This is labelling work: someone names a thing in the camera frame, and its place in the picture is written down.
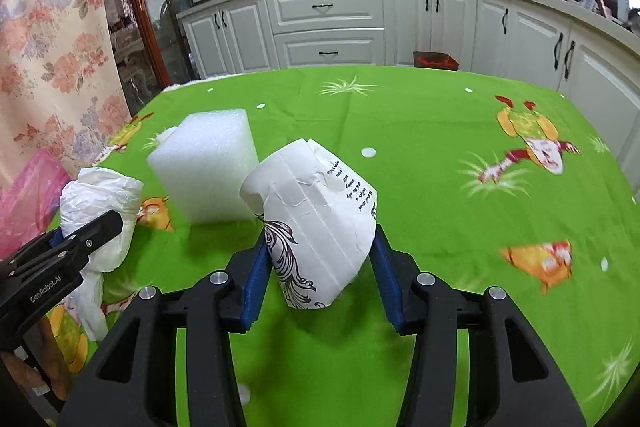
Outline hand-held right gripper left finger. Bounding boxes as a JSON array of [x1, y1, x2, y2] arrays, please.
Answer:
[[60, 239, 273, 427]]

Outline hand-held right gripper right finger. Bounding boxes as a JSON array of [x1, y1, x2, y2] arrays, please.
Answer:
[[372, 224, 586, 427]]

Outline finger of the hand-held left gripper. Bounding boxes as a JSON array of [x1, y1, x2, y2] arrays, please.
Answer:
[[0, 229, 66, 276], [0, 210, 125, 350]]

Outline white plastic bag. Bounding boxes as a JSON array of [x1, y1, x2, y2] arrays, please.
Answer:
[[60, 167, 145, 342]]

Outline bin with pink liner bag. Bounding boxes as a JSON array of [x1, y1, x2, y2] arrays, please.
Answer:
[[0, 150, 73, 258]]

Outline white printed paper cup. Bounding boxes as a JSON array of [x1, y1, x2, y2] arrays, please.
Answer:
[[239, 138, 378, 310]]

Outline white foam block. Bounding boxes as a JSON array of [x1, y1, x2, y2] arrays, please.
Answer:
[[146, 108, 260, 224]]

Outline green cartoon print tablecloth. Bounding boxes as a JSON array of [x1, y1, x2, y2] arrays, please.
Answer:
[[30, 66, 640, 427]]

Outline floral print curtain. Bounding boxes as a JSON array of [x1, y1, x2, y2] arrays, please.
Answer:
[[0, 0, 132, 188]]

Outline red box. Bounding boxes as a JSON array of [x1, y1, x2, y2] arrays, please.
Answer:
[[413, 51, 459, 70]]

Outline white kitchen base cabinets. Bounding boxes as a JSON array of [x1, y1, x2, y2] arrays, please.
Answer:
[[177, 0, 640, 202]]

